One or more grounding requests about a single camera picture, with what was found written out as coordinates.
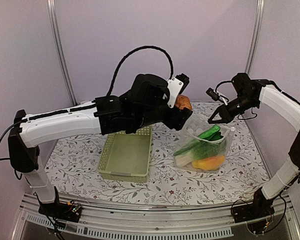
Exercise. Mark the brown potato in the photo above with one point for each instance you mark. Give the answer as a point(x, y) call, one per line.
point(183, 102)

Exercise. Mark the right aluminium frame post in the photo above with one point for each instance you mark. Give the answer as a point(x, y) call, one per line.
point(255, 35)

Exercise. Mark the floral patterned table mat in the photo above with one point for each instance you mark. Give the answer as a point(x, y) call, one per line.
point(72, 168)

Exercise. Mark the aluminium front rail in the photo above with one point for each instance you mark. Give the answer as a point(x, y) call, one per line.
point(107, 220)

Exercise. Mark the light green cucumber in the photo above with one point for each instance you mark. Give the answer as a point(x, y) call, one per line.
point(206, 135)

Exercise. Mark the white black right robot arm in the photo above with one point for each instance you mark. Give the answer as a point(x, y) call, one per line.
point(251, 93)

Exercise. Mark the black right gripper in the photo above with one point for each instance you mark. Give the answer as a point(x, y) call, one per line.
point(225, 114)

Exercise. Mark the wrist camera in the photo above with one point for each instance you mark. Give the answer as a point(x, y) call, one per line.
point(175, 85)
point(216, 96)

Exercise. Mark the dark green cucumber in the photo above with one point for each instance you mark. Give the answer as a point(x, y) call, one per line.
point(217, 136)

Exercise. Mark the left aluminium frame post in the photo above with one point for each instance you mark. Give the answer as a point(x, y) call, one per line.
point(51, 7)

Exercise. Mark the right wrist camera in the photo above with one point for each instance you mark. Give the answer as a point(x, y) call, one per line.
point(216, 96)

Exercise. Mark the clear zip top bag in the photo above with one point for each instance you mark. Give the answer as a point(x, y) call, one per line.
point(195, 125)

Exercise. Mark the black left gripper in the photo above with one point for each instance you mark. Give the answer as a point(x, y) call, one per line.
point(176, 121)

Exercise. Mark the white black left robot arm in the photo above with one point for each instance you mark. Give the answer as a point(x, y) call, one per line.
point(103, 115)

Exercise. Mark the white green bok choy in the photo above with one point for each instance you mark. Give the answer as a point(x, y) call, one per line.
point(197, 150)

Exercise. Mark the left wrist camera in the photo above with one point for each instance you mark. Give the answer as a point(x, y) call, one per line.
point(175, 85)

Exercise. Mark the aluminium frame post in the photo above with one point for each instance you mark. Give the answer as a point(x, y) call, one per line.
point(255, 35)
point(51, 7)

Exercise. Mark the pale green plastic basket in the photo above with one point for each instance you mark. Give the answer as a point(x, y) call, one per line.
point(126, 157)

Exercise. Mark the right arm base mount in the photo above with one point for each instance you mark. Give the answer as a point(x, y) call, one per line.
point(259, 208)

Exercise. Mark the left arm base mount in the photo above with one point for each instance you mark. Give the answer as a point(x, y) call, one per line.
point(70, 211)

